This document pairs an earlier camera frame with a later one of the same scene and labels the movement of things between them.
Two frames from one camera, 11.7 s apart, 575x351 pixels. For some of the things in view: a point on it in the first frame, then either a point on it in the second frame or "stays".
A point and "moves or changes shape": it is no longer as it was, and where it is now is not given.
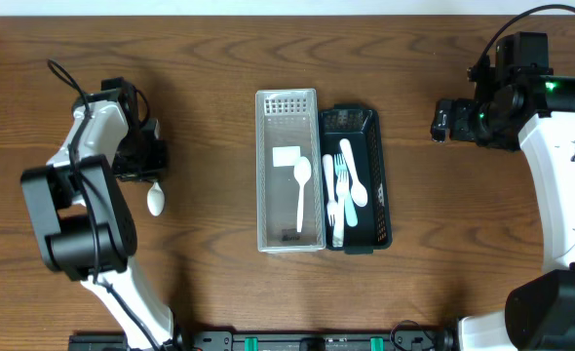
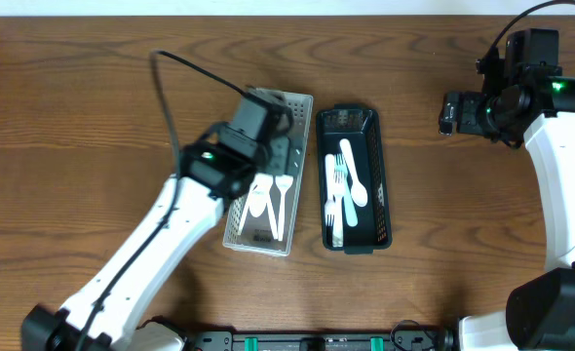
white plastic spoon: [302, 171] → [284, 182]
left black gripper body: [146, 163] → [278, 153]
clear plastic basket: [289, 185] moves or changes shape
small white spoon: [156, 199] moves or changes shape
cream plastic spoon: [359, 192] stays
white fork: [342, 188] stays
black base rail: [271, 338] stays
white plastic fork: [332, 207] stays
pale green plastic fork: [351, 212] stays
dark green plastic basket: [361, 127] stays
